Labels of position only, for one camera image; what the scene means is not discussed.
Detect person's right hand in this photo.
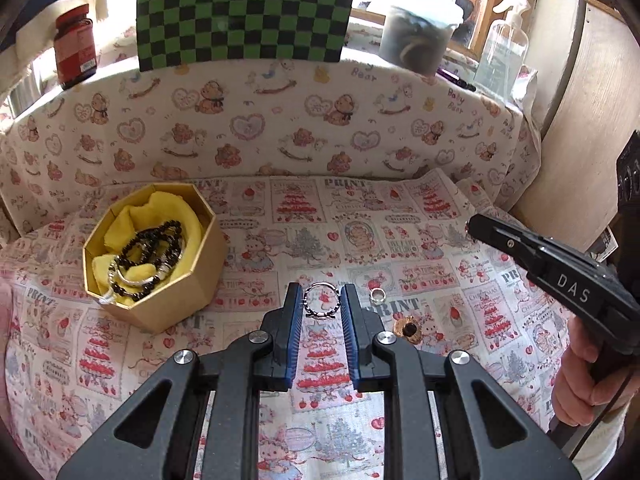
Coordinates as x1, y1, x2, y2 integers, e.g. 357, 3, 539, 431
552, 305, 629, 427

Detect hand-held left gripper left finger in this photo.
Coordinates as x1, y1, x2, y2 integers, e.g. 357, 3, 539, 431
56, 282, 306, 480

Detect gold octagonal box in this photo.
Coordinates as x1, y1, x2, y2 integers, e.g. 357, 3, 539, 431
82, 182, 227, 334

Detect white packet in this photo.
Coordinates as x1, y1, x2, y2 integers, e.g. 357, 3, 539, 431
509, 64, 539, 114

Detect dark pen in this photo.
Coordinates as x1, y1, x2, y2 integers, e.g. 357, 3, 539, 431
434, 67, 477, 94

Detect small beaded ring bracelet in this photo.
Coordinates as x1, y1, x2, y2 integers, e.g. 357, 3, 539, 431
303, 282, 346, 320

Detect black bead bracelet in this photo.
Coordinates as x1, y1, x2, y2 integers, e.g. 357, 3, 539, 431
117, 224, 184, 267
110, 265, 169, 302

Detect bear printed cloth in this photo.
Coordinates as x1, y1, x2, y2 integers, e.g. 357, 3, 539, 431
0, 15, 544, 242

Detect green checkered board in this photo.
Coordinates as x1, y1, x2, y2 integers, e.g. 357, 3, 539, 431
135, 0, 362, 73

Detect clear spray bottle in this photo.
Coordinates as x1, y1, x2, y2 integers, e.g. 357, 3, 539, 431
472, 0, 531, 95

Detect light wooden cabinet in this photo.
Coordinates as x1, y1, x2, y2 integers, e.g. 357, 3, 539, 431
515, 0, 640, 257

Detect person's right forearm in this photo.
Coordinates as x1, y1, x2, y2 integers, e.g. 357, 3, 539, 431
570, 402, 637, 480

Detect yellow cloth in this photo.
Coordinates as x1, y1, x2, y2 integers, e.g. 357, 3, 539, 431
92, 190, 204, 304

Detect silver bangle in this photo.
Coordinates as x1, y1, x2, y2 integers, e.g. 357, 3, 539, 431
100, 254, 172, 306

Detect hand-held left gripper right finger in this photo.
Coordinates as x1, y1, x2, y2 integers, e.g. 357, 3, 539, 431
341, 282, 581, 480

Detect gold flower brooch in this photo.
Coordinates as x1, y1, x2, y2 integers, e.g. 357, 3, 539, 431
392, 315, 426, 344

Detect brown pill bottle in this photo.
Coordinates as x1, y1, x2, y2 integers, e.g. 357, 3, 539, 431
53, 3, 98, 91

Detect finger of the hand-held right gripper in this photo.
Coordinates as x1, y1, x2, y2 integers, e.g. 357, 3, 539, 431
467, 214, 609, 321

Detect clear tub with dark contents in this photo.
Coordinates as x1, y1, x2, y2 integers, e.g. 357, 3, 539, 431
378, 4, 465, 77

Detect red patchwork printed cloth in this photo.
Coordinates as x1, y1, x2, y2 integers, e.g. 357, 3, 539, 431
5, 167, 617, 480

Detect metal cup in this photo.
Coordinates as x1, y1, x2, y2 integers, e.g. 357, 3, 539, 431
7, 72, 44, 114

